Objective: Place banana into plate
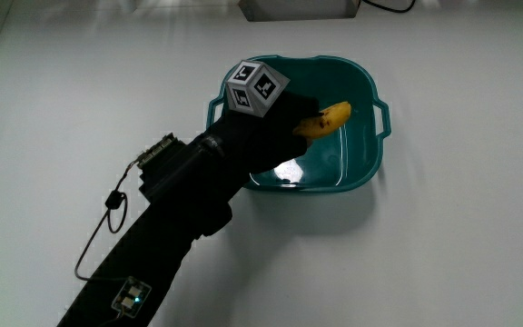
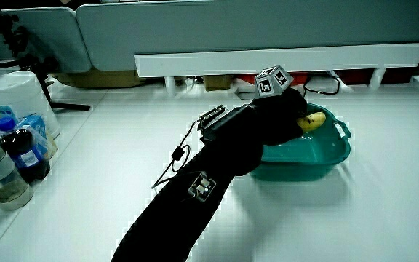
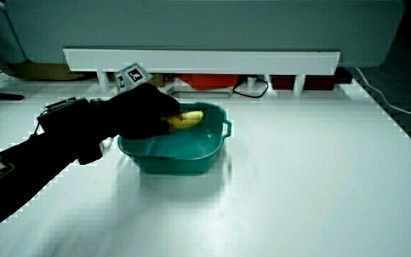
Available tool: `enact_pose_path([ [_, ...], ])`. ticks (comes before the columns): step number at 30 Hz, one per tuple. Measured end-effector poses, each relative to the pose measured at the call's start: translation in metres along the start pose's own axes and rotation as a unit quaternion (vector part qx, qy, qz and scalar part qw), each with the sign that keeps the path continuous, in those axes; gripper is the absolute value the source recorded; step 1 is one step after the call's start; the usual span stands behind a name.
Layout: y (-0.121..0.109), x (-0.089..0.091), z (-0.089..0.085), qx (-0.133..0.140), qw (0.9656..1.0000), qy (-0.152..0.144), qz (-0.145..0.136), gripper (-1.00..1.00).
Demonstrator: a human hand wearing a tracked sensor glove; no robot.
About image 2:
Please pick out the teal plastic basin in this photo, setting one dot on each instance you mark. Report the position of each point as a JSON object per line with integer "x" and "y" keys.
{"x": 311, "y": 153}

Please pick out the yellow banana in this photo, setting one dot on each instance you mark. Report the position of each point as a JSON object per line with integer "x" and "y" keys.
{"x": 313, "y": 121}

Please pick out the person's right hand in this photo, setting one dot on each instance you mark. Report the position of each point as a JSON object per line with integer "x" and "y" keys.
{"x": 275, "y": 120}

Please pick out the wide grey partition panel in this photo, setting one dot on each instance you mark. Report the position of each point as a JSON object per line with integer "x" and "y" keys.
{"x": 202, "y": 29}

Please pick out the narrow grey partition panel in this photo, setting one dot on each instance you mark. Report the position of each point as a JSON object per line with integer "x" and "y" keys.
{"x": 49, "y": 40}

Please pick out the large brown cardboard box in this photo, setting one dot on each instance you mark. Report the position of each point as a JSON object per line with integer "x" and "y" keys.
{"x": 100, "y": 79}

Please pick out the small brown cardboard box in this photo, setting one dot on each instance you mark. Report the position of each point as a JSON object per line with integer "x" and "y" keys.
{"x": 216, "y": 82}

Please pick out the blue snack packet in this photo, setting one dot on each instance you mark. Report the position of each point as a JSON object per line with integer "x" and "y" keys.
{"x": 36, "y": 125}

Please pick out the black camera stand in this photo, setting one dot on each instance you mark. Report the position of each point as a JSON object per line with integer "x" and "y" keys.
{"x": 35, "y": 63}

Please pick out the red flat object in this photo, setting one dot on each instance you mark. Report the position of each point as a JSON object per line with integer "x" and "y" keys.
{"x": 246, "y": 78}

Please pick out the long white shelf board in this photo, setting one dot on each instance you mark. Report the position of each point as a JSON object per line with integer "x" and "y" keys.
{"x": 231, "y": 62}

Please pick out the small grey forearm sensor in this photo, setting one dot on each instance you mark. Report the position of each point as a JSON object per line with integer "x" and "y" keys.
{"x": 202, "y": 186}

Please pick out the person's right forearm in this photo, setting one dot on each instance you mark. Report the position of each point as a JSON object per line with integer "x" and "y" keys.
{"x": 180, "y": 218}

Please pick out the dark bottle with blue cap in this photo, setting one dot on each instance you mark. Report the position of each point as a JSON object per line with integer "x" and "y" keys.
{"x": 25, "y": 154}

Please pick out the white cylindrical container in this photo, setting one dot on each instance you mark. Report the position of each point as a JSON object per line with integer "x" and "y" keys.
{"x": 20, "y": 94}

